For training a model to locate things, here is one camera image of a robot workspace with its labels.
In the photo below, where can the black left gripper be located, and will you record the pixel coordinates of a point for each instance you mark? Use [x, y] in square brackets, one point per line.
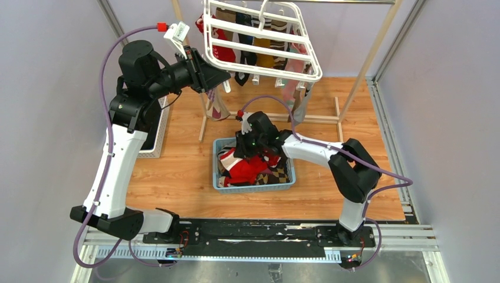
[206, 76]

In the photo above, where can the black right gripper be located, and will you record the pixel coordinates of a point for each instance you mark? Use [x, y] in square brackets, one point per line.
[242, 150]

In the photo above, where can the red beige christmas sock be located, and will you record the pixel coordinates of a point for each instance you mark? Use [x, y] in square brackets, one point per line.
[243, 172]

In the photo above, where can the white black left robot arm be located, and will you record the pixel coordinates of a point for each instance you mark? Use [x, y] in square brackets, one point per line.
[134, 115]

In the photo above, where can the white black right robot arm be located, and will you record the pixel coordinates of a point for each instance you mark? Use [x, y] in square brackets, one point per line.
[353, 169]

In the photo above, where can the red snowflake hanging sock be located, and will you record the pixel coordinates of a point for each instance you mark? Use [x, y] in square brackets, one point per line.
[221, 53]

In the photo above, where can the maroon purple striped hanging sock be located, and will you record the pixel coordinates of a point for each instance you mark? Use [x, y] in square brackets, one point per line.
[217, 110]

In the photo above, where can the blue plastic laundry basket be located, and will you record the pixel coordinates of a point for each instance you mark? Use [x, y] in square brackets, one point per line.
[281, 178]

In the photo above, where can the black blue hanging sock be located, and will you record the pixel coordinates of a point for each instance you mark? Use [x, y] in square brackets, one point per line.
[246, 57]

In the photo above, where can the white perforated side basket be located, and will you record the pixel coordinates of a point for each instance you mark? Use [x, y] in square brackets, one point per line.
[152, 147]

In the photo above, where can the brown white striped hanging sock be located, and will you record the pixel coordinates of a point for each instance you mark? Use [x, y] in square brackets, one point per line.
[278, 26]

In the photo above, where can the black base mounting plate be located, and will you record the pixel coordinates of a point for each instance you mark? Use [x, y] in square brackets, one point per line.
[261, 239]

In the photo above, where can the wooden drying rack stand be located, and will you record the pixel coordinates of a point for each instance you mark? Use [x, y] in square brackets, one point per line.
[309, 39]

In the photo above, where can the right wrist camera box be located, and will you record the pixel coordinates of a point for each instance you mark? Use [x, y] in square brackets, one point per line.
[245, 124]

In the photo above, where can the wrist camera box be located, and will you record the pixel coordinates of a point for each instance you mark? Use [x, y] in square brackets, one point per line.
[245, 124]
[175, 36]

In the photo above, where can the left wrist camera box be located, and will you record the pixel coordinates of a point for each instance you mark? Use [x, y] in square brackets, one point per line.
[175, 36]

